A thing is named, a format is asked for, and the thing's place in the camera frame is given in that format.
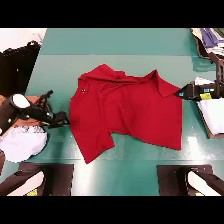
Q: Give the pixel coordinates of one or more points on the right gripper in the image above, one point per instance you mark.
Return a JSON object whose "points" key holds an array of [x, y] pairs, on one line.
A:
{"points": [[190, 91]]}

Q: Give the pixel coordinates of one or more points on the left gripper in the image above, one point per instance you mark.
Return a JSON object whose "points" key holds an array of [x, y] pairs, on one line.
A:
{"points": [[60, 120]]}

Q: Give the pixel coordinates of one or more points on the red polo shirt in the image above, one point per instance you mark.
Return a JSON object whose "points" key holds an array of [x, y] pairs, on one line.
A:
{"points": [[126, 110]]}

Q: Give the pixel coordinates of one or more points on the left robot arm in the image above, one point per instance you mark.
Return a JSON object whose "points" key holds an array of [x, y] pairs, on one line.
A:
{"points": [[13, 108]]}

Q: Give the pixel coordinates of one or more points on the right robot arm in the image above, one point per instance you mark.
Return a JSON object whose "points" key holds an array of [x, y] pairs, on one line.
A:
{"points": [[208, 91]]}

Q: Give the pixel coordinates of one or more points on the heap of clothes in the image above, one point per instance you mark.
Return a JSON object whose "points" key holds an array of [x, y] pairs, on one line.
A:
{"points": [[200, 45]]}

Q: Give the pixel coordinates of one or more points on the purple garment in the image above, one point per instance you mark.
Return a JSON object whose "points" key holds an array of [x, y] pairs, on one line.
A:
{"points": [[210, 36]]}

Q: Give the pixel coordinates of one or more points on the black garment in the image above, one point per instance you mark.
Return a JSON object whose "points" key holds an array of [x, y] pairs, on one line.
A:
{"points": [[16, 70]]}

